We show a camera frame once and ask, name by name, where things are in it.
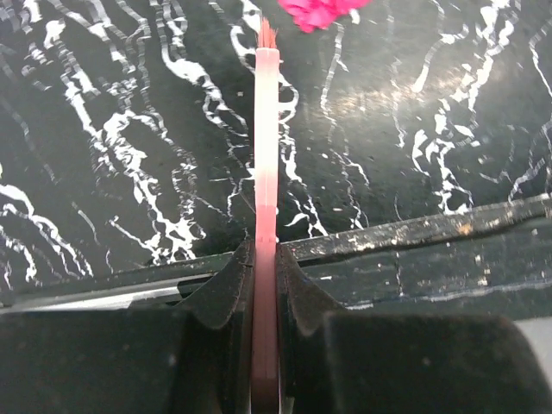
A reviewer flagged pink hand brush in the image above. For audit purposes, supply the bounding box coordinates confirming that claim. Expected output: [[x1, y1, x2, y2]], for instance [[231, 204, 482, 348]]
[[251, 17, 280, 413]]

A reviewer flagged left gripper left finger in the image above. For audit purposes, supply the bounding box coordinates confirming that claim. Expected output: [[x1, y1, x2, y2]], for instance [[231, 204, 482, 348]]
[[1, 242, 254, 413]]

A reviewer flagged magenta scrap front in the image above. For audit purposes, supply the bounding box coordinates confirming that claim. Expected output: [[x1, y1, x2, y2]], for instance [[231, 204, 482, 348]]
[[279, 0, 371, 33]]

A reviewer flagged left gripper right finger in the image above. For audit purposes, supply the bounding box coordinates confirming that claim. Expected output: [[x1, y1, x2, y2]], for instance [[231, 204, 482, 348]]
[[276, 247, 551, 413]]

